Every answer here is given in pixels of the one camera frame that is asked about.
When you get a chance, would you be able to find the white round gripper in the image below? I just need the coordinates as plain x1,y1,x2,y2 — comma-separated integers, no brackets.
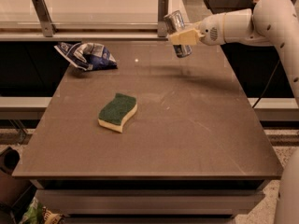
168,13,225,46

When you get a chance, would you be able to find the black cable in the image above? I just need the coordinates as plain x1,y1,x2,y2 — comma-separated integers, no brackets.
250,59,281,109

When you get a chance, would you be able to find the blue crumpled chip bag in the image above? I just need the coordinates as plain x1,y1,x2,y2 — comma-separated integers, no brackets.
54,42,118,71

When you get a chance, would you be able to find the green yellow sponge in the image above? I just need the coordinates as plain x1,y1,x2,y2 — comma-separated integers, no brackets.
98,93,137,133

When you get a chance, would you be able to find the metal rail of barrier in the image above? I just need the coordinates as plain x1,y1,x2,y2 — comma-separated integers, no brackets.
0,32,167,42

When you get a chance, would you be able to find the green snack bag on floor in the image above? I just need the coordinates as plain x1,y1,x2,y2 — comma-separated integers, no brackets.
18,197,64,224

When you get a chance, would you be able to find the left metal glass bracket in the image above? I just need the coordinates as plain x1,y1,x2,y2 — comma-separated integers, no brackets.
31,0,56,37

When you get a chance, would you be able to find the silver blue redbull can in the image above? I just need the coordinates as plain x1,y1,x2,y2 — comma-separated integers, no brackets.
164,10,192,58

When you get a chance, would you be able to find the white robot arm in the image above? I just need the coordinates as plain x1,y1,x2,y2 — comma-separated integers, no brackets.
168,0,299,224

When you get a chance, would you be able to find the black office chair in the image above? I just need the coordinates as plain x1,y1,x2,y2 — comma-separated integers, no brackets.
204,0,255,14

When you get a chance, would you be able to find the dark bin at left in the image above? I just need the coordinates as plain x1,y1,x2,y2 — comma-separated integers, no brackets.
0,147,36,216

